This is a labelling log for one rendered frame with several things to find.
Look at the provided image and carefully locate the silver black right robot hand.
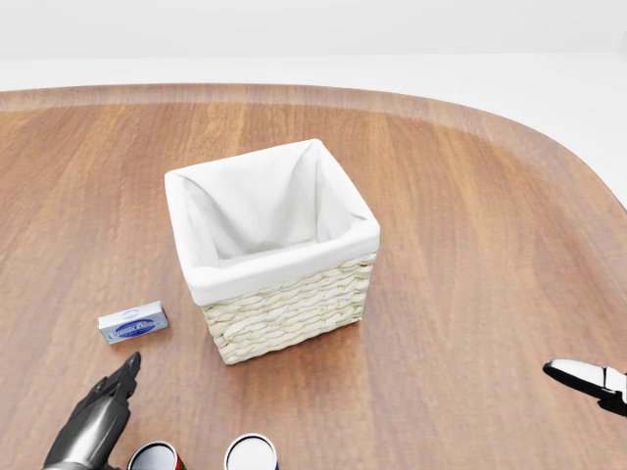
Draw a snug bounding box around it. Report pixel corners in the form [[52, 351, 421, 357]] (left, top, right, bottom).
[[542, 358, 627, 418]]

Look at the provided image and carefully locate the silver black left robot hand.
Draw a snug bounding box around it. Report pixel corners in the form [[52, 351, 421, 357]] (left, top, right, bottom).
[[41, 351, 143, 470]]

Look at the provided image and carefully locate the woven basket with white liner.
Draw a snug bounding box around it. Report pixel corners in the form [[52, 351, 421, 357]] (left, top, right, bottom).
[[164, 138, 382, 365]]

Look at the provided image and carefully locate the tin with red green label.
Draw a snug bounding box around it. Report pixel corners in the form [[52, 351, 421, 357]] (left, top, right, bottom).
[[127, 441, 186, 470]]

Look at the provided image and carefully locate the small blue and white box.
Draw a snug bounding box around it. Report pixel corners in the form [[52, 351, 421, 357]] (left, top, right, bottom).
[[97, 300, 172, 348]]

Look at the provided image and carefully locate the tin with blue red label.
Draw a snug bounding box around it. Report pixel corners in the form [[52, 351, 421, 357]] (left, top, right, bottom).
[[223, 433, 280, 470]]

